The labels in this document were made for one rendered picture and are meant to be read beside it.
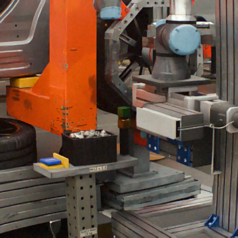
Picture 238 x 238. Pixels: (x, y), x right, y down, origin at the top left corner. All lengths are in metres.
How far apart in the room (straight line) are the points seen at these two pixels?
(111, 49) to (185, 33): 0.72
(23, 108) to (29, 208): 0.57
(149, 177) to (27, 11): 1.04
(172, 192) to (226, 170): 0.89
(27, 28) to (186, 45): 1.18
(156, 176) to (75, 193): 0.74
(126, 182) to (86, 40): 0.79
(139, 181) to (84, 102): 0.60
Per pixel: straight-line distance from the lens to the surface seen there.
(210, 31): 3.25
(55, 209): 3.15
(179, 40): 2.49
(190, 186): 3.59
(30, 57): 3.45
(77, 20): 2.97
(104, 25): 3.22
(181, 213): 2.98
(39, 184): 3.08
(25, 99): 3.36
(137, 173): 3.52
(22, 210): 3.07
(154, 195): 3.46
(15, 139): 3.13
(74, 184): 2.87
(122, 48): 3.85
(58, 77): 3.02
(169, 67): 2.64
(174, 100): 2.57
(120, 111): 2.96
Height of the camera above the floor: 1.18
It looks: 10 degrees down
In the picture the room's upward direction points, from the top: straight up
